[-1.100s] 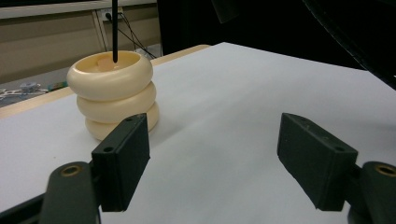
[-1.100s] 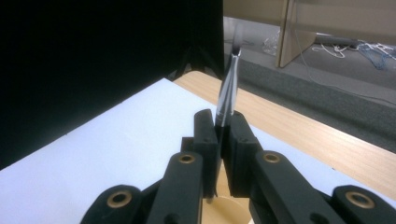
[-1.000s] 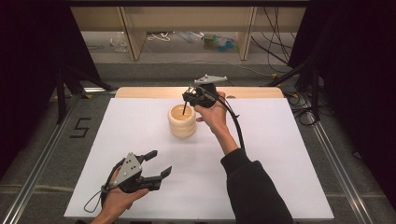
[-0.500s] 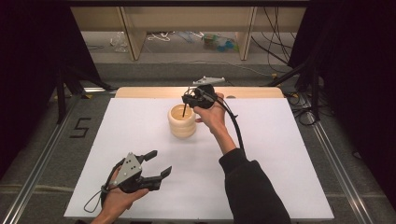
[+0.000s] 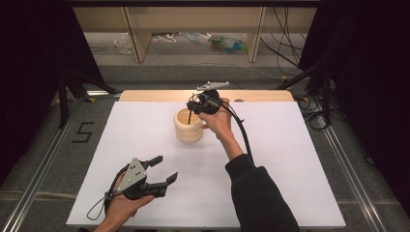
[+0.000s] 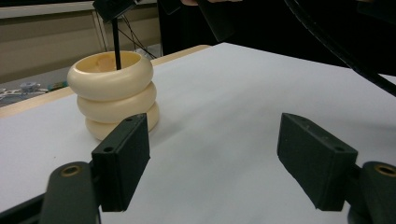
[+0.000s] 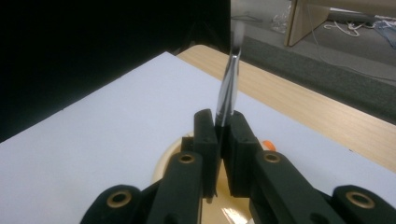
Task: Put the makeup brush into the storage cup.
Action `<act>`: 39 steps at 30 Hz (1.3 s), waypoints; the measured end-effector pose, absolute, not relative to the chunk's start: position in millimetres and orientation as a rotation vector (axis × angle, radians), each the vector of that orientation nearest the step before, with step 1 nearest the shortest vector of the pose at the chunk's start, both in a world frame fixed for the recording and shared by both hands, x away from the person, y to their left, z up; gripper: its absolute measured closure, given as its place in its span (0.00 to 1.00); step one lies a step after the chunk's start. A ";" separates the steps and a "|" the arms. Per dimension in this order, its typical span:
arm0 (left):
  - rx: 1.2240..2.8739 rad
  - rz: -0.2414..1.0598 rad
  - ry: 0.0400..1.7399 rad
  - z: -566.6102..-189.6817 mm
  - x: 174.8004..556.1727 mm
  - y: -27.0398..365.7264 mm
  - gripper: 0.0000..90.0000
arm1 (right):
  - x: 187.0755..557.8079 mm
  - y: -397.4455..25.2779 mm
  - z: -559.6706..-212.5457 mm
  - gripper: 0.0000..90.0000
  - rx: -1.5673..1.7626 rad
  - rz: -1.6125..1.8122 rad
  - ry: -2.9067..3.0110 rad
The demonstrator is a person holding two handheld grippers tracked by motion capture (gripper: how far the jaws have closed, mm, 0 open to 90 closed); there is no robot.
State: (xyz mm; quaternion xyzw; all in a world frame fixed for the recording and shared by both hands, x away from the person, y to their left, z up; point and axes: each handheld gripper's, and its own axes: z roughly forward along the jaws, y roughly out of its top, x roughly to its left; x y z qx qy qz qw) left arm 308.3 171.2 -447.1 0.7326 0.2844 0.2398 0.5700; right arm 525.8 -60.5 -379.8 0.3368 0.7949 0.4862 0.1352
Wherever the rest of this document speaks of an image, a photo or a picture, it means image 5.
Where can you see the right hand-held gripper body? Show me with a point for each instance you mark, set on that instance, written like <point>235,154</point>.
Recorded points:
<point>211,100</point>

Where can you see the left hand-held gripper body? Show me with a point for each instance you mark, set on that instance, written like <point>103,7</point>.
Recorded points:
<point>133,177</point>

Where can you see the thin black pen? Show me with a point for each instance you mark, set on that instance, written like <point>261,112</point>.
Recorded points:
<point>190,117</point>

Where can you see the ribbed wooden pen holder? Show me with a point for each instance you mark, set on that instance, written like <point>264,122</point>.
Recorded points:
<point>187,133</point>

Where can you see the person's right hand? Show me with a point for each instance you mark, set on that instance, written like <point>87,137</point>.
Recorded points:
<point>220,124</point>

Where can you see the person's left hand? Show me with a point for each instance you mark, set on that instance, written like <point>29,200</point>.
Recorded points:
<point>124,209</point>

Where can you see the white table mat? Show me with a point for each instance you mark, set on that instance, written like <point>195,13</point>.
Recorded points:
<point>193,193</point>

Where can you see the colourful plastic bottles bundle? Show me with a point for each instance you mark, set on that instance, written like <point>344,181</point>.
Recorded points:
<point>227,44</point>

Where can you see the light wooden shelf unit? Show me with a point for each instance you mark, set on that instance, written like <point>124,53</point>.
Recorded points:
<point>199,19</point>

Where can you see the clear plastic bag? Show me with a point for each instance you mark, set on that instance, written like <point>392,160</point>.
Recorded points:
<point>123,43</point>

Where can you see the black metal stand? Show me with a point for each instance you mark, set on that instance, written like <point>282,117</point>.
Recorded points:
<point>64,96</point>
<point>324,90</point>

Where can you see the black curtain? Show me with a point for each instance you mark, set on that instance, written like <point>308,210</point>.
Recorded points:
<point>29,80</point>
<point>370,80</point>

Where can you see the aluminium floor rail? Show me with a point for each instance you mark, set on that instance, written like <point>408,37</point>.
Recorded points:
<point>35,180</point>
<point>348,174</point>

